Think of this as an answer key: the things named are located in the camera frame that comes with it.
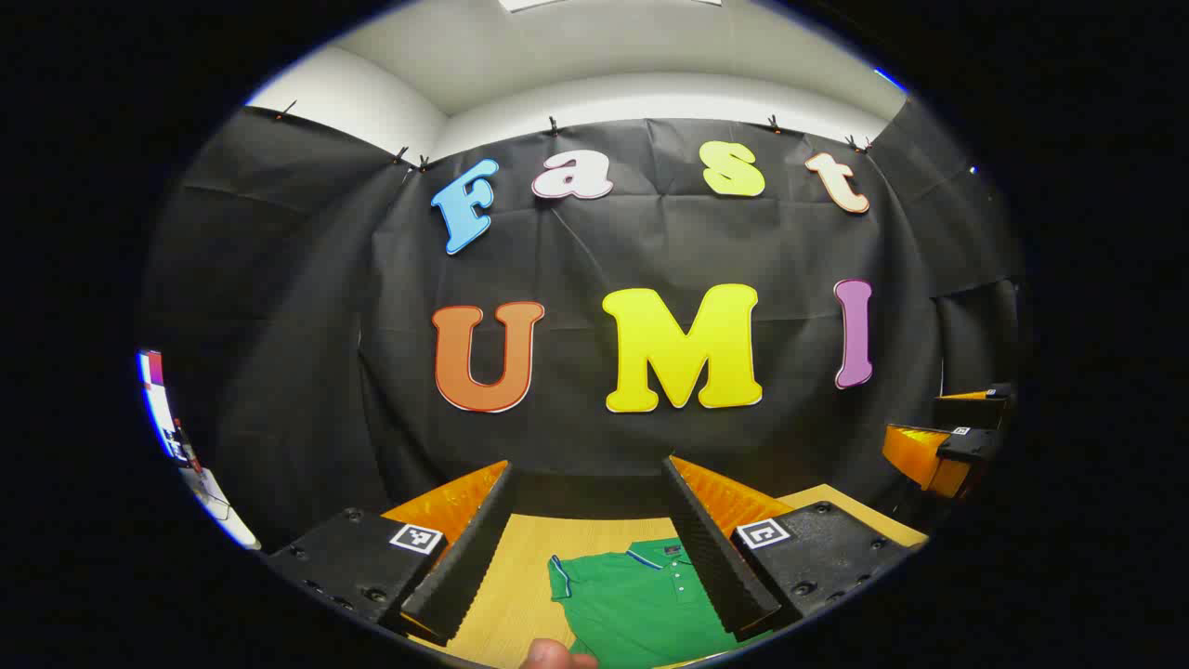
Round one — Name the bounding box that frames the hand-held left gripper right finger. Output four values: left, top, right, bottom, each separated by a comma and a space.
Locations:
661, 454, 921, 642

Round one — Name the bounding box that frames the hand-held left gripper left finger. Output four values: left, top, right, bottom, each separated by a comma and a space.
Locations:
263, 459, 521, 647

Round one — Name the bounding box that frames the green T-shirt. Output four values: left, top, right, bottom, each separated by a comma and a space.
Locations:
546, 537, 767, 669

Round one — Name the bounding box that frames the black backdrop cloth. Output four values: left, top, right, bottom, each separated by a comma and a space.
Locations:
139, 104, 1023, 558

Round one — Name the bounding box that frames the row of black cloth clips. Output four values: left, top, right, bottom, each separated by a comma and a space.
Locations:
274, 100, 879, 174

